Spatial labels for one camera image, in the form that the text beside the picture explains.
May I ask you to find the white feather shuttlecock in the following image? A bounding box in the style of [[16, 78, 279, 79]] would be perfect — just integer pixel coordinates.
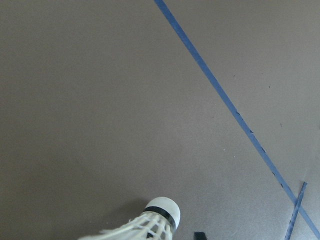
[[77, 196, 181, 240]]

